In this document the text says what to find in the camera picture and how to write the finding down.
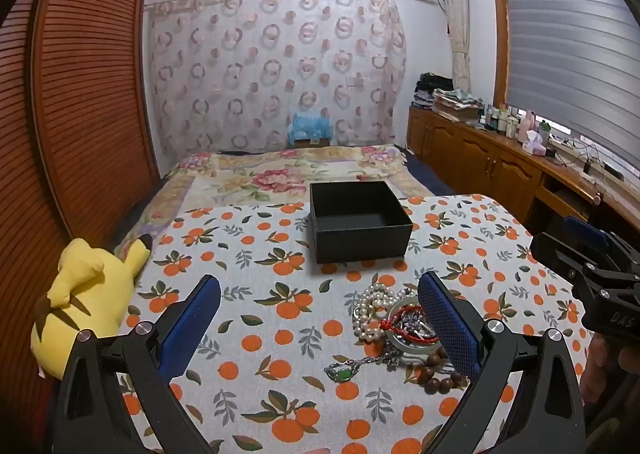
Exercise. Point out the dark blue bed sheet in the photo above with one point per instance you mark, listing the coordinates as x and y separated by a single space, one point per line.
425 174

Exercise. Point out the folded clothes pile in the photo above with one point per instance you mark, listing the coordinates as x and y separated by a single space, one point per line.
457 104

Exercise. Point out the silver bangle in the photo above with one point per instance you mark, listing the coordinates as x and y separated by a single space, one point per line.
400 345

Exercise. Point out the grey window blind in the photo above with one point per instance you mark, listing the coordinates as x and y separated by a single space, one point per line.
565 44

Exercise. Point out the floral bed blanket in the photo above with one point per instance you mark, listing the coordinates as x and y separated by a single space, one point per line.
260 174

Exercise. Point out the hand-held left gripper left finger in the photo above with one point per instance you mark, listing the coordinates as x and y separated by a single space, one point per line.
192 324

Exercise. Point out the row of cosmetic bottles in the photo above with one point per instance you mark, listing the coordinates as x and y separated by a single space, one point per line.
502 122

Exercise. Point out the person's right hand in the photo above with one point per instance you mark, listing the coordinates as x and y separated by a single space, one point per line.
602 369

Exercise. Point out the yellow plush toy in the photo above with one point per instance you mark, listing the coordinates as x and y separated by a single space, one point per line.
82 299

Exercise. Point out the wooden low cabinet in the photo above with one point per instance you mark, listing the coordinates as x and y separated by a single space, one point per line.
480 169

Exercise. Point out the black square box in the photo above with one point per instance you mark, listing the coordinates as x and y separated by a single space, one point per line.
357 226

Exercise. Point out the pink tissue box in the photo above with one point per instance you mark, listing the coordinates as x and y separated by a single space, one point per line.
534 143

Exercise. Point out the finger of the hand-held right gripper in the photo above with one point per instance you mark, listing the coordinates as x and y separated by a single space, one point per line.
562 254
585 230

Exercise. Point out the blue plastic bag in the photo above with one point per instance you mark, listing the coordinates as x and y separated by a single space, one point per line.
309 127

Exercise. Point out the brown louvred wardrobe door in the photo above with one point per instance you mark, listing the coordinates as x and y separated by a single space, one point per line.
60 109

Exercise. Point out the stack of folded clothes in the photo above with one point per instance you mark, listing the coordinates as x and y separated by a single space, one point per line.
431 90

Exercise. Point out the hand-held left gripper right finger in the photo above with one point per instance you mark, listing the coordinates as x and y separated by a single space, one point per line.
447 321

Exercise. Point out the cream window curtain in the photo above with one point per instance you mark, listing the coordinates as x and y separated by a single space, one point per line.
457 19

